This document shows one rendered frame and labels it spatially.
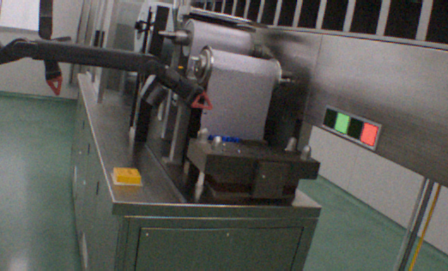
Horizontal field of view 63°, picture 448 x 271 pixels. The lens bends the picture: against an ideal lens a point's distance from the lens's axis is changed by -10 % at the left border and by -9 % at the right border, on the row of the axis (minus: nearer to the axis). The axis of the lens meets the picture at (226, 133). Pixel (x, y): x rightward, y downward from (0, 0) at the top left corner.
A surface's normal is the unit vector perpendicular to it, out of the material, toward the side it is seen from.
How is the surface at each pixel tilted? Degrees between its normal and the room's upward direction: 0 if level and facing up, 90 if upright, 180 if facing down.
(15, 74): 90
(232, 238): 90
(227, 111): 90
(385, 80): 90
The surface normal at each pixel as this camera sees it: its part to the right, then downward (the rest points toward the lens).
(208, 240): 0.38, 0.27
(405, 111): -0.90, -0.10
